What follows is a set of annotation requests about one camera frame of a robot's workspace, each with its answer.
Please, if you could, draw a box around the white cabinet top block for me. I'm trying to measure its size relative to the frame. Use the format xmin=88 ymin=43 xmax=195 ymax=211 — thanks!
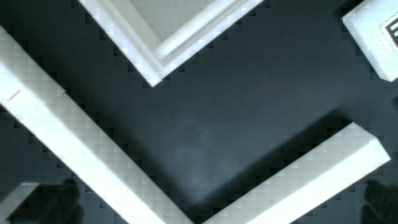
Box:
xmin=340 ymin=0 xmax=398 ymax=82

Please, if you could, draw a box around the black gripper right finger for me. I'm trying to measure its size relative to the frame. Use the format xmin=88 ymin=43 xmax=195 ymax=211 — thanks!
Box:
xmin=360 ymin=180 xmax=398 ymax=224

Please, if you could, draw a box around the white cabinet body box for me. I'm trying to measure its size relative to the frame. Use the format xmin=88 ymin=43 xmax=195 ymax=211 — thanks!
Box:
xmin=77 ymin=0 xmax=264 ymax=87

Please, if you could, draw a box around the white U-shaped fence frame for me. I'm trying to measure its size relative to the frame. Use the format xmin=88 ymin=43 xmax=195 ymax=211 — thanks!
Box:
xmin=0 ymin=27 xmax=390 ymax=224

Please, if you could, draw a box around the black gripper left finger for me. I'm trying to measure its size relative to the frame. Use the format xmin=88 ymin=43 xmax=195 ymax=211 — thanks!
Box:
xmin=10 ymin=180 xmax=83 ymax=224

